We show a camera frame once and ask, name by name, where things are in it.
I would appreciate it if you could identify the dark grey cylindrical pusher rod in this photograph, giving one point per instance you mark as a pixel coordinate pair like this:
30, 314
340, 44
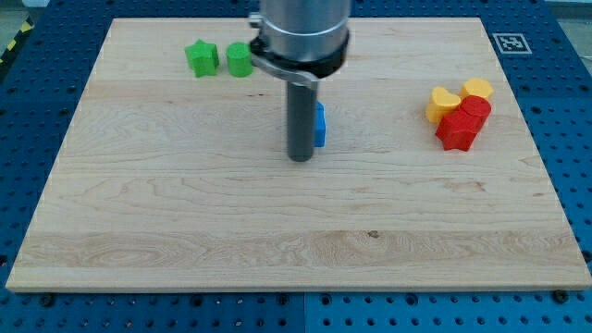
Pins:
301, 113

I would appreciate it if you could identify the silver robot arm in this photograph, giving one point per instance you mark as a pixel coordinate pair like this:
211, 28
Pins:
300, 42

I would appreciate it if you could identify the green star block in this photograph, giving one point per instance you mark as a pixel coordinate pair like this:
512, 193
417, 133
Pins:
202, 58

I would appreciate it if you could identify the red star block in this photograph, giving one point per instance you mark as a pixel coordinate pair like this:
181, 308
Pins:
458, 130

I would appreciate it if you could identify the blue block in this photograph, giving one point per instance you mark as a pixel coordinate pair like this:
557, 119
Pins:
320, 127

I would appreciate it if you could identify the green cylinder block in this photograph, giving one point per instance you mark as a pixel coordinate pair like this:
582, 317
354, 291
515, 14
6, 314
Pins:
239, 60

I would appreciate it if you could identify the yellow heart block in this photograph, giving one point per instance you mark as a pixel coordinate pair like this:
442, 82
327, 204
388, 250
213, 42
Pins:
441, 103

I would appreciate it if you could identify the light wooden board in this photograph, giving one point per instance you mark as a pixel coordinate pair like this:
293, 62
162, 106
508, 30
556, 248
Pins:
169, 183

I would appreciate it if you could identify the yellow hexagon block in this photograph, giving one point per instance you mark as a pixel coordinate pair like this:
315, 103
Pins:
476, 87

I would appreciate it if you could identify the red cylinder block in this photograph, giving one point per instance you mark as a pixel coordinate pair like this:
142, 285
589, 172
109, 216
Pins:
474, 112

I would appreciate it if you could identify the white fiducial marker tag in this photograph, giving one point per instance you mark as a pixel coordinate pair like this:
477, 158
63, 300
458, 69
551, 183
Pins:
511, 43

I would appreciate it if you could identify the yellow black hazard tape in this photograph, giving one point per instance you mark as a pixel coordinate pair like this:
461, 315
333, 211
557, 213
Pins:
15, 45

